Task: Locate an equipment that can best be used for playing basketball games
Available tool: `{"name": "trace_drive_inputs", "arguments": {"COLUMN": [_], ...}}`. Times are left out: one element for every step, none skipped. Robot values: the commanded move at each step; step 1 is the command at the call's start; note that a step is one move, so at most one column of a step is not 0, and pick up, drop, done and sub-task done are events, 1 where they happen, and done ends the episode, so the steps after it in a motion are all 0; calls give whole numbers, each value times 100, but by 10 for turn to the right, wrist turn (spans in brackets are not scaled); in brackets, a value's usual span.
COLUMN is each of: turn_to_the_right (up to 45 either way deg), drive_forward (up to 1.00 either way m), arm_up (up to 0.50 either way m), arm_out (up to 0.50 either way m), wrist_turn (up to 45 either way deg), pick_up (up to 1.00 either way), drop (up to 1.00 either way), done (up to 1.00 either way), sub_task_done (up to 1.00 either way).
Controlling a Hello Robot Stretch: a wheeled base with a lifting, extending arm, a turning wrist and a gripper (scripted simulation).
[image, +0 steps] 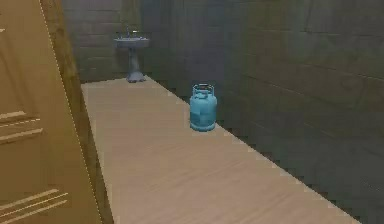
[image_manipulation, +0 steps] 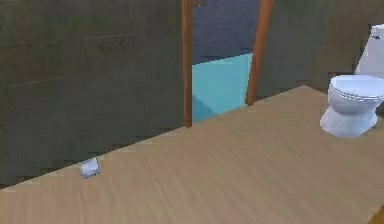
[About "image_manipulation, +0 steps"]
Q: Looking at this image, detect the brown wooden furniture corner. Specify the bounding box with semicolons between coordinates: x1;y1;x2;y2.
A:
369;204;384;224

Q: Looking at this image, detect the brown wooden door frame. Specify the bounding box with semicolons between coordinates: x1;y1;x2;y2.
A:
181;0;276;129

